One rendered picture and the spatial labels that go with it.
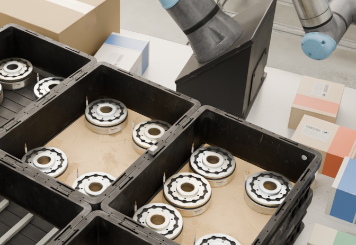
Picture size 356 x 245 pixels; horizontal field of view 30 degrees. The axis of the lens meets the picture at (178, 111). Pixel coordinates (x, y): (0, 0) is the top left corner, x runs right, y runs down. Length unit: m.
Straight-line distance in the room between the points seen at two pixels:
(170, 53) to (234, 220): 0.84
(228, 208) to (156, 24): 2.30
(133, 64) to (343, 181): 0.68
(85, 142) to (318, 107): 0.65
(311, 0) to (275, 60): 1.89
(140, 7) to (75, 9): 1.86
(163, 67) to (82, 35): 0.28
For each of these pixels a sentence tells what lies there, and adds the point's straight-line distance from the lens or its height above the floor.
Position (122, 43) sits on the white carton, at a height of 0.79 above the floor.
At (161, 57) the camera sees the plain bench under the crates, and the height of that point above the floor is 0.70.
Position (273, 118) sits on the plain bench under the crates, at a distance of 1.89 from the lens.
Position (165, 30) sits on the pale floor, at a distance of 3.57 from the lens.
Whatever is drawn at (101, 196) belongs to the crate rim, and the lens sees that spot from 1.30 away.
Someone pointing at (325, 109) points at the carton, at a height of 0.77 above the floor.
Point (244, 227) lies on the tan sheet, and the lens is 1.39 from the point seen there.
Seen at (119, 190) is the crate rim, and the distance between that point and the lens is 1.31.
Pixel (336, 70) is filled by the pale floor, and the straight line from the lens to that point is 3.42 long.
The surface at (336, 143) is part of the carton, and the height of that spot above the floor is 0.77.
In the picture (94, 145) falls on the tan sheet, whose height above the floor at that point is 0.83.
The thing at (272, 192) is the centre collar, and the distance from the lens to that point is 1.42.
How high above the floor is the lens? 1.86
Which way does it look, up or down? 38 degrees down
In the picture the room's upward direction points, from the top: 4 degrees clockwise
